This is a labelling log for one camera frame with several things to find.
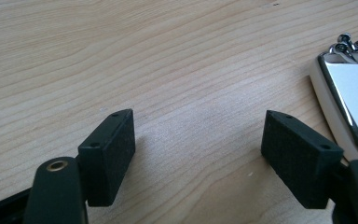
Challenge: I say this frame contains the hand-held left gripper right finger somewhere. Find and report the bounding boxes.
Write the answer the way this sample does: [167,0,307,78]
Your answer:
[260,109,345,210]

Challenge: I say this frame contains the silver metal key ring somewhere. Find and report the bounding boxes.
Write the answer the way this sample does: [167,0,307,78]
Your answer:
[328,30,358,56]

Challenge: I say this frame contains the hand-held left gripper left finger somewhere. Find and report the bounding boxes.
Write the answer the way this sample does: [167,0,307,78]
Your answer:
[77,108,136,207]

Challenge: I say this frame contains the white car key fob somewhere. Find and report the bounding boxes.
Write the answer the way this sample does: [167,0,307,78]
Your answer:
[309,51,358,163]

